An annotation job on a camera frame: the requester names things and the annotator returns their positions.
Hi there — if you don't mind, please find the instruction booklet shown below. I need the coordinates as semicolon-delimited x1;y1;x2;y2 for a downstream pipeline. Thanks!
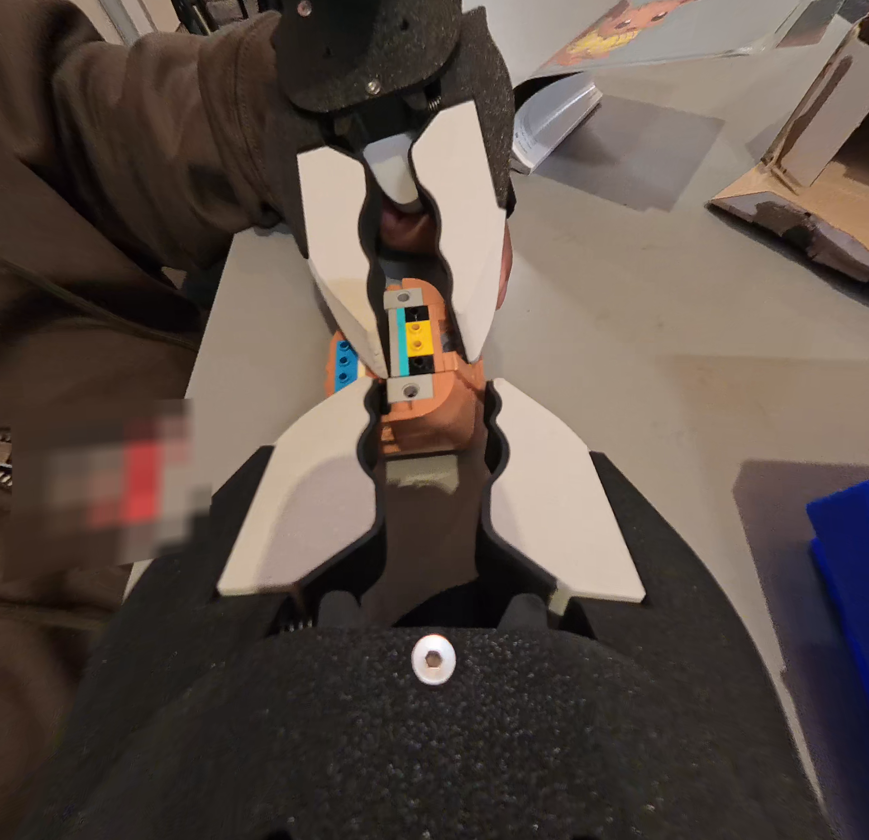
514;0;869;169

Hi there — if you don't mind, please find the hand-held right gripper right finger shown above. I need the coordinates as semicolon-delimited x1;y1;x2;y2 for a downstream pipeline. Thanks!
482;376;647;607

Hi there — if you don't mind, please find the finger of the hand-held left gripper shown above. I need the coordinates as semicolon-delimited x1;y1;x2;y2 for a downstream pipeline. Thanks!
296;146;388;369
408;101;513;359

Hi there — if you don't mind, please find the person's left hand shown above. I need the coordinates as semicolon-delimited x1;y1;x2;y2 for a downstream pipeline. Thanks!
378;203;438;255

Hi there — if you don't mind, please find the blue plastic bin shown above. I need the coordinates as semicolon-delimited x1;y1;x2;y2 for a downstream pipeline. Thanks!
808;481;869;692

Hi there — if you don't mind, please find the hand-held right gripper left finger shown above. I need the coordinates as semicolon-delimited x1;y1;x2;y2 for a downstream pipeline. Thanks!
218;379;384;603

